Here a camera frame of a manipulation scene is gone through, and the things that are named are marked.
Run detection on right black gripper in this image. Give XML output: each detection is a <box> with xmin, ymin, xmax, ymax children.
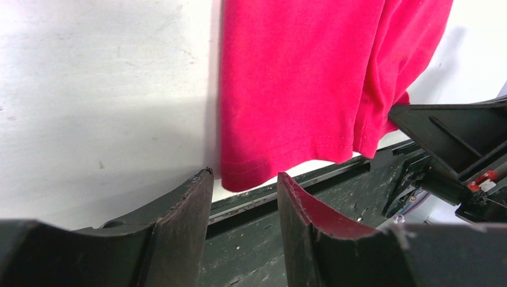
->
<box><xmin>382</xmin><ymin>96</ymin><xmax>506</xmax><ymax>223</ymax></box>

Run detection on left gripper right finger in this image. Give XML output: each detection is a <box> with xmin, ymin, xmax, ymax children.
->
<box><xmin>277</xmin><ymin>173</ymin><xmax>506</xmax><ymax>286</ymax></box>

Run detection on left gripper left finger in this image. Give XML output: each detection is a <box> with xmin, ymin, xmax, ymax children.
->
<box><xmin>1</xmin><ymin>168</ymin><xmax>214</xmax><ymax>286</ymax></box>

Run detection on magenta t-shirt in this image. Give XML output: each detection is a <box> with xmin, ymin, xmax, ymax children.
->
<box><xmin>219</xmin><ymin>1</ymin><xmax>453</xmax><ymax>192</ymax></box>

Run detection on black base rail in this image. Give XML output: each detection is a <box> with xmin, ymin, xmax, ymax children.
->
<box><xmin>198</xmin><ymin>141</ymin><xmax>428</xmax><ymax>286</ymax></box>

